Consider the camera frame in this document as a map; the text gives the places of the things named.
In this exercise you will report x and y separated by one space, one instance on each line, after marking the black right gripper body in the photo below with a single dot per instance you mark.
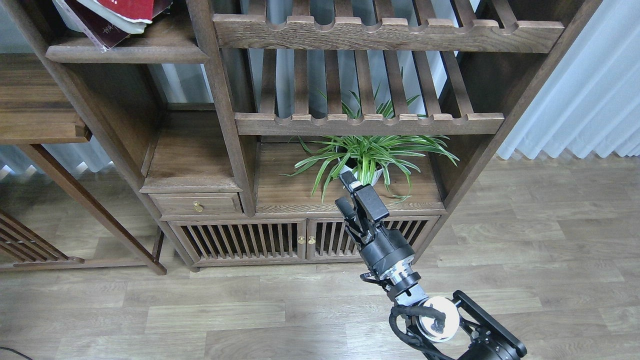
380 248

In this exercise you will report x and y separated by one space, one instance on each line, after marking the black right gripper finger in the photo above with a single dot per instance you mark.
346 208
368 205

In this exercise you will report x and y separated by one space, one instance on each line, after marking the red paperback book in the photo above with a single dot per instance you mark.
131 16

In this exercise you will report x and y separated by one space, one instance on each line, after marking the dark maroon book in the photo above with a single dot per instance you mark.
77 17

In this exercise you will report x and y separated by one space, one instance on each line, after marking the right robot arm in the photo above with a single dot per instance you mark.
417 319

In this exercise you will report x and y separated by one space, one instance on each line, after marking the right slatted cabinet door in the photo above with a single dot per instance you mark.
328 241

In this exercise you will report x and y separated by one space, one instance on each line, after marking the slatted cabinet door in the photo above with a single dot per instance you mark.
243 242
328 241

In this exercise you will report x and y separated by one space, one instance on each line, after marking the white plant pot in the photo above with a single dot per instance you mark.
368 176

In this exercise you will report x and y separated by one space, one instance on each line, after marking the green spider plant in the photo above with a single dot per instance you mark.
391 150

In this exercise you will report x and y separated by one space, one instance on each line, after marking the left slatted cabinet door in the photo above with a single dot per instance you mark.
243 242

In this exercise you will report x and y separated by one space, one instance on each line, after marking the small wooden drawer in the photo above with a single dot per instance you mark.
184 204

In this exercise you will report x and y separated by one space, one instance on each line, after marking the dark wooden bookshelf cabinet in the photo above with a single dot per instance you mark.
214 96

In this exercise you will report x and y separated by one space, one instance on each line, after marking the white curtain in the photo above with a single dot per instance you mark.
590 103

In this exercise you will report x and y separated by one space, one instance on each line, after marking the wooden side table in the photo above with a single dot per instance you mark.
35 112

